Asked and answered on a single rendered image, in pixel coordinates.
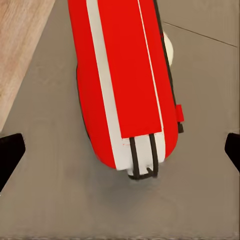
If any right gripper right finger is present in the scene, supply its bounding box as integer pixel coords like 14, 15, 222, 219
224, 133, 240, 172

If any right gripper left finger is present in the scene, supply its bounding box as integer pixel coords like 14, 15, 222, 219
0, 133, 26, 192

